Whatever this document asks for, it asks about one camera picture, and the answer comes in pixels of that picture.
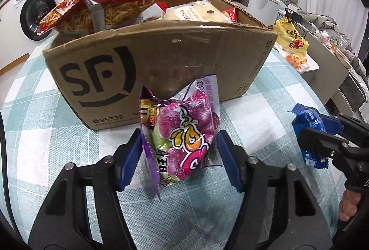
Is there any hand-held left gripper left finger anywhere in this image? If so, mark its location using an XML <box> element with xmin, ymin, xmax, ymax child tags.
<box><xmin>27</xmin><ymin>129</ymin><xmax>143</xmax><ymax>250</ymax></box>

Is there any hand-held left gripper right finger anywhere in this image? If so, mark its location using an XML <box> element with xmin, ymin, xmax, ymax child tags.
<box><xmin>216</xmin><ymin>129</ymin><xmax>338</xmax><ymax>250</ymax></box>

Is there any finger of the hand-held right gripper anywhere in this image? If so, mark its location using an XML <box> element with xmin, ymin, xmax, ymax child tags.
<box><xmin>318</xmin><ymin>114</ymin><xmax>369</xmax><ymax>139</ymax></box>
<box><xmin>297</xmin><ymin>127</ymin><xmax>351</xmax><ymax>159</ymax></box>

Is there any small blue snack packet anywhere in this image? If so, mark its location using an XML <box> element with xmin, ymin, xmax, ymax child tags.
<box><xmin>291</xmin><ymin>103</ymin><xmax>330</xmax><ymax>170</ymax></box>

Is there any purple candy packet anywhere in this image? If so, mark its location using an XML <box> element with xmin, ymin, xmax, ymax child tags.
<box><xmin>139</xmin><ymin>74</ymin><xmax>221</xmax><ymax>200</ymax></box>

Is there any brown cardboard box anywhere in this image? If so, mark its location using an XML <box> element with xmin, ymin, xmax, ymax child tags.
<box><xmin>43</xmin><ymin>0</ymin><xmax>279</xmax><ymax>130</ymax></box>

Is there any red tube snack packet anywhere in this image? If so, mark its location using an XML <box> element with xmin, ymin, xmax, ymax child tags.
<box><xmin>222</xmin><ymin>7</ymin><xmax>238</xmax><ymax>23</ymax></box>

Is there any yellow bread packet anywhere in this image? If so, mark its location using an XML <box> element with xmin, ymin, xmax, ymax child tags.
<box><xmin>162</xmin><ymin>0</ymin><xmax>231</xmax><ymax>23</ymax></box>

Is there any red potato stick packet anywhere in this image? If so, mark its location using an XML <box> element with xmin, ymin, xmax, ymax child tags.
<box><xmin>39</xmin><ymin>0</ymin><xmax>156</xmax><ymax>34</ymax></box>

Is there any white packet with red edge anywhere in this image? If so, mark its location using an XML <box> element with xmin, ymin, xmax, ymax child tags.
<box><xmin>153</xmin><ymin>2</ymin><xmax>168</xmax><ymax>16</ymax></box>

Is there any person's right hand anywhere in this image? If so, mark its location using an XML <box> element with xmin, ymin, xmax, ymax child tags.
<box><xmin>338</xmin><ymin>189</ymin><xmax>361</xmax><ymax>222</ymax></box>

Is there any grey padded chair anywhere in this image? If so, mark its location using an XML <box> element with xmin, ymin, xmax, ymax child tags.
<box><xmin>331</xmin><ymin>66</ymin><xmax>369</xmax><ymax>118</ymax></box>

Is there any teal checkered tablecloth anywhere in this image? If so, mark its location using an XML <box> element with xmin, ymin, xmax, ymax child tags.
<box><xmin>0</xmin><ymin>34</ymin><xmax>346</xmax><ymax>250</ymax></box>

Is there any clear bag of oranges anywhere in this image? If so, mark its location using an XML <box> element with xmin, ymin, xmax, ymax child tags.
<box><xmin>284</xmin><ymin>53</ymin><xmax>309</xmax><ymax>72</ymax></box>

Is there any yellow plastic bag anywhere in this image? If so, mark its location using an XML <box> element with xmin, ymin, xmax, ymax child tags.
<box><xmin>274</xmin><ymin>16</ymin><xmax>309</xmax><ymax>59</ymax></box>

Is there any dark grey coat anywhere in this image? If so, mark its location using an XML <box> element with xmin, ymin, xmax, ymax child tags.
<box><xmin>300</xmin><ymin>12</ymin><xmax>364</xmax><ymax>66</ymax></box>

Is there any black device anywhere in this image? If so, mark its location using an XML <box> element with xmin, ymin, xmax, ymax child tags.
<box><xmin>284</xmin><ymin>6</ymin><xmax>313</xmax><ymax>29</ymax></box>

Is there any white cylindrical container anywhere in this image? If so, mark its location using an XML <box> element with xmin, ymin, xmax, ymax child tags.
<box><xmin>248</xmin><ymin>0</ymin><xmax>281</xmax><ymax>26</ymax></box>

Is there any white washing machine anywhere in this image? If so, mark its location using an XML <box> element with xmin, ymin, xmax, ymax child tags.
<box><xmin>13</xmin><ymin>0</ymin><xmax>65</xmax><ymax>41</ymax></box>

